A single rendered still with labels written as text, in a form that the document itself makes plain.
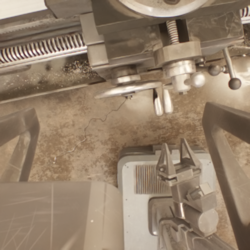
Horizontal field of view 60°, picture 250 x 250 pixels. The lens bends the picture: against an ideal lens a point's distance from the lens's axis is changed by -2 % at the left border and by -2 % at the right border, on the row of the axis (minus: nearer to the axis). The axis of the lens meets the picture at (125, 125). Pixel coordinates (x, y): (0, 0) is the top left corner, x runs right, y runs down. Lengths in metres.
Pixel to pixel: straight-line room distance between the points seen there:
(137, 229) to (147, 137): 0.53
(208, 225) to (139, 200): 0.68
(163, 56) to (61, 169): 1.15
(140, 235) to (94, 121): 0.70
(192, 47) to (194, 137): 1.02
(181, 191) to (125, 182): 0.63
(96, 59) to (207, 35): 0.26
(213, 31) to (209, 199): 0.37
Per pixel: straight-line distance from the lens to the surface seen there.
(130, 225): 1.28
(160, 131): 1.39
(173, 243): 0.97
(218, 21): 0.55
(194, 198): 0.56
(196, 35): 0.52
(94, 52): 0.57
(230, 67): 0.79
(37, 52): 0.69
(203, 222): 0.57
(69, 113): 1.40
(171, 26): 0.52
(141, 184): 1.18
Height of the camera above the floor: 1.36
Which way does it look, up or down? 84 degrees down
